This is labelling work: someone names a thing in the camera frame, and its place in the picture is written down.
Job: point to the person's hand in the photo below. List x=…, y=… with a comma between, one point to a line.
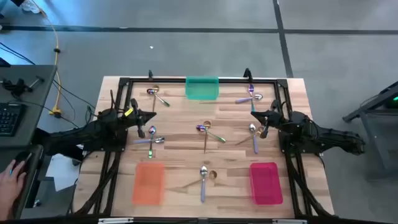
x=11, y=186

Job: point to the black clamp device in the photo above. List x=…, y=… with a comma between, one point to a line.
x=17, y=86

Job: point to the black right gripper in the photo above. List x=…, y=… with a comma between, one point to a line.
x=275, y=118

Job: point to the black aluminium table frame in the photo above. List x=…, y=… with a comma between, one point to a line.
x=236, y=81

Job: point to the silver metal bracket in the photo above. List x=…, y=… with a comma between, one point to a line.
x=115, y=221

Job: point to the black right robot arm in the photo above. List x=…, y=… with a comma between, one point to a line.
x=326, y=137

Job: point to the spoons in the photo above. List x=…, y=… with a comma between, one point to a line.
x=150, y=91

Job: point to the black rig beam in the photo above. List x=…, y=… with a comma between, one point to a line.
x=199, y=221

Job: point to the orange translucent plastic bin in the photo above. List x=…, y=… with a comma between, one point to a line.
x=148, y=183

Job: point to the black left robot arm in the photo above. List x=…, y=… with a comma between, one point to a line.
x=93, y=130

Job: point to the black table clamp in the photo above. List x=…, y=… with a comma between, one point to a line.
x=150, y=74
x=247, y=74

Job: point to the black keyboard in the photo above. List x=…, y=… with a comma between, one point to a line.
x=11, y=118

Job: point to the dark grey metal stand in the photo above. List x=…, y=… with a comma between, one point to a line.
x=370, y=104

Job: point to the clear plastic bottle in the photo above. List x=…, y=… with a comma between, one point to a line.
x=31, y=6

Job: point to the pink translucent plastic bin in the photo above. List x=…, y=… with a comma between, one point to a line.
x=265, y=183

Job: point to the green translucent plastic bin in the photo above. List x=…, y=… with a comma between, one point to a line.
x=202, y=88

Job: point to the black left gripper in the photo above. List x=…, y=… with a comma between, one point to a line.
x=132, y=117

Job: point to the black support bar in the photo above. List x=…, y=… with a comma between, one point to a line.
x=73, y=155

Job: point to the dark grey desk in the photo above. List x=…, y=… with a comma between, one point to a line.
x=31, y=102

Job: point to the yellow tag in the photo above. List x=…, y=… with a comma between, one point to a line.
x=128, y=112

